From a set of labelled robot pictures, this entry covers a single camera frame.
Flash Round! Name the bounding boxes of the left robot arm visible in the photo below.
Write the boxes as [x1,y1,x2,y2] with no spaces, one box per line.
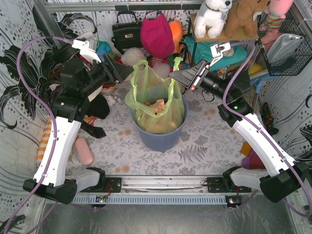
[23,49,133,204]

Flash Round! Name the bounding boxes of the black cloth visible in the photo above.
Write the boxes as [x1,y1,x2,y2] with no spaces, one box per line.
[86,96,110,119]

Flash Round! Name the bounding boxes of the pink cylindrical pouch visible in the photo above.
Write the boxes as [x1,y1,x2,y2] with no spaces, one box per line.
[75,137,94,166]

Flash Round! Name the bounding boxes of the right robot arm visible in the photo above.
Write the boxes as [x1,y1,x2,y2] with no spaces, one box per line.
[170,60,312,203]

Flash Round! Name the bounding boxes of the black wire basket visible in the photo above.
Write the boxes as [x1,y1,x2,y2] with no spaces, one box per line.
[257,11,312,76]

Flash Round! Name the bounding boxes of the pink plush toy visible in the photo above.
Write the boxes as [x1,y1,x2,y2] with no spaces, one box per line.
[263,0,293,29]

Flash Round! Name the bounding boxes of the cream plush lamb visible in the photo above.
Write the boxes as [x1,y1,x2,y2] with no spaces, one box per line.
[120,47,147,67]

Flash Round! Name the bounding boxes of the purple cable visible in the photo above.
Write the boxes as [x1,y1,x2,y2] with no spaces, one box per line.
[2,36,98,234]
[222,40,312,217]

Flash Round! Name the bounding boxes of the silver foil bag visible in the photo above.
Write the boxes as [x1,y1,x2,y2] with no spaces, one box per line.
[267,34,304,63]

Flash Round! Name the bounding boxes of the orange plush toy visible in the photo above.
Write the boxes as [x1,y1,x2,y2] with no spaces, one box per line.
[169,20,183,54]

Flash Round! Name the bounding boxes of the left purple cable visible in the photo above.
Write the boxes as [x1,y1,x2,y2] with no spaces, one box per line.
[2,36,98,234]

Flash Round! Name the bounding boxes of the magenta fabric bag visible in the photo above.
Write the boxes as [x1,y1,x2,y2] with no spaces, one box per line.
[140,13,175,59]

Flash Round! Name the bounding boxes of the pink white plush doll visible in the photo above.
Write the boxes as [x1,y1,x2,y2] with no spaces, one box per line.
[149,57,173,78]

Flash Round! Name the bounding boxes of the white plush dog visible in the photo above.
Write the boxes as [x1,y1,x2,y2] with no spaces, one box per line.
[194,0,233,39]

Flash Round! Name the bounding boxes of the green plastic trash bag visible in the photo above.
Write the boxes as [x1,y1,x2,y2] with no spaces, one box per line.
[125,60,186,134]

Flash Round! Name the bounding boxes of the purple orange sock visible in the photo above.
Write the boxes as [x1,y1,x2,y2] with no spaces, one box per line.
[240,142,266,170]

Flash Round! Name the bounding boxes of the colourful patterned cloth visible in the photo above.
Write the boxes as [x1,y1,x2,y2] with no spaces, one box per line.
[96,41,112,58]

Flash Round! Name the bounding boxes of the black orange tool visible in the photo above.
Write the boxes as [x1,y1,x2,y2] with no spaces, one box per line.
[262,102,279,136]

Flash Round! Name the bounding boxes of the brown teddy bear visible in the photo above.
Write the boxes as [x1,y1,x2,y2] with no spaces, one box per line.
[225,0,271,38]

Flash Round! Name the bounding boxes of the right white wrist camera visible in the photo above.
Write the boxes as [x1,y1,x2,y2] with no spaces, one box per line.
[210,42,231,66]

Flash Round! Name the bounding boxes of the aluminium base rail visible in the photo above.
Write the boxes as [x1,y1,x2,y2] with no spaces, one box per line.
[71,175,257,209]

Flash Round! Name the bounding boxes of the black leather handbag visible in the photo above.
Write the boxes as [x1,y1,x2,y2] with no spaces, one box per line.
[111,11,143,55]

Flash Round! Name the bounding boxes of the yellow plush toy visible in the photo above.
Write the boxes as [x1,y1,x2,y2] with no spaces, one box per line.
[248,63,263,76]

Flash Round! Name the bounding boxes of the wooden metal shelf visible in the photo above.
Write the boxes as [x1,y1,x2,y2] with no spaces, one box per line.
[182,14,259,66]

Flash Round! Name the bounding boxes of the teal folded cloth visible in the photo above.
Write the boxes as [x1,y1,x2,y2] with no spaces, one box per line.
[184,37,248,71]

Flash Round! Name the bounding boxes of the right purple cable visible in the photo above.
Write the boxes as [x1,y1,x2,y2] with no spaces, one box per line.
[222,40,312,217]

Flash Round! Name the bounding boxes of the blue trash bin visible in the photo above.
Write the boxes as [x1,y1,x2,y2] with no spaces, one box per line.
[130,97,189,153]

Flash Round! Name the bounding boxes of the orange checkered towel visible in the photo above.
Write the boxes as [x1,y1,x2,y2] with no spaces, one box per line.
[36,118,52,164]

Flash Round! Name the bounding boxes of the crumpled brown paper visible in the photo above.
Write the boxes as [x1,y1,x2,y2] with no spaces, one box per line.
[145,99,165,115]

